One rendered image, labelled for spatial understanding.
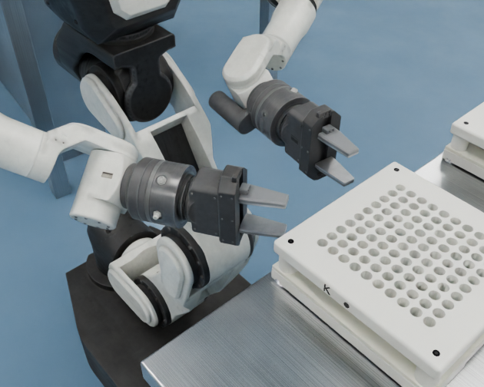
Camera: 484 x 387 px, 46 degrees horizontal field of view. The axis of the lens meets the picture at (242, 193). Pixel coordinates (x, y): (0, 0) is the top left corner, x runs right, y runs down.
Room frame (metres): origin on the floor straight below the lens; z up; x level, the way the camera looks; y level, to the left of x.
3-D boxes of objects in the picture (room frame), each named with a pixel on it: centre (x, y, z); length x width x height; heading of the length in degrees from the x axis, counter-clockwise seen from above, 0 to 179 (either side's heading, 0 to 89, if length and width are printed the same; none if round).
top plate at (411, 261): (0.49, -0.21, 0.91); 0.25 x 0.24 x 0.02; 131
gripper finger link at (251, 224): (0.55, -0.03, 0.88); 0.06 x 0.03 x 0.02; 73
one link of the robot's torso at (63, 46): (1.03, 0.26, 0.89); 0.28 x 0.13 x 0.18; 41
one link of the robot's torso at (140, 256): (0.97, 0.21, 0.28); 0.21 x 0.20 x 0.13; 41
